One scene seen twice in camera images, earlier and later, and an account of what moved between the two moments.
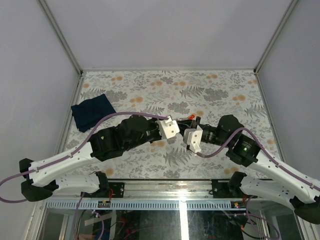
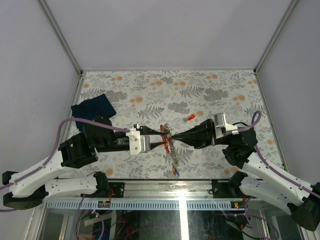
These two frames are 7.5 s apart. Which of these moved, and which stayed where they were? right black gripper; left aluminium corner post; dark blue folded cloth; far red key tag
Moved: right black gripper
Stayed: far red key tag; dark blue folded cloth; left aluminium corner post
